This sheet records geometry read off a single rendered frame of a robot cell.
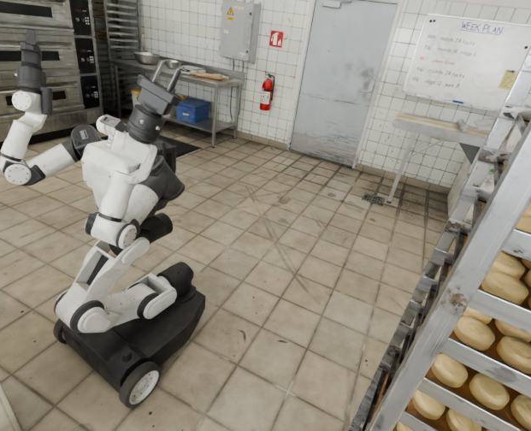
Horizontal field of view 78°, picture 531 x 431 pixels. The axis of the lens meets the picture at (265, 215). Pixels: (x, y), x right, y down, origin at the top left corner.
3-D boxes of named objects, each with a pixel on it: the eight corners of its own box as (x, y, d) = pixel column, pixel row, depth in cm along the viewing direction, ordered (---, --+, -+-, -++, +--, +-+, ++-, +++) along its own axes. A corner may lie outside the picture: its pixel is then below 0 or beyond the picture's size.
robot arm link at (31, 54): (48, 56, 126) (48, 88, 128) (17, 50, 122) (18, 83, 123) (44, 45, 115) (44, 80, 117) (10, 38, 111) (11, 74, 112)
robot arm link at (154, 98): (177, 99, 85) (159, 139, 89) (186, 97, 94) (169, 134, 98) (132, 73, 83) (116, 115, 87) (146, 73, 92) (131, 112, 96)
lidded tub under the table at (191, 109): (173, 118, 492) (173, 101, 480) (191, 114, 531) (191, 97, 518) (194, 124, 481) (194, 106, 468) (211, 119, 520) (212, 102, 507)
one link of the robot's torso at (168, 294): (153, 286, 188) (152, 268, 182) (177, 303, 180) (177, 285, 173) (121, 306, 173) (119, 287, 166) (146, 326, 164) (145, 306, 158)
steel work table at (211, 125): (115, 119, 528) (109, 52, 479) (147, 113, 586) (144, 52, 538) (214, 149, 468) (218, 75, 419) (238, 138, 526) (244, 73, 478)
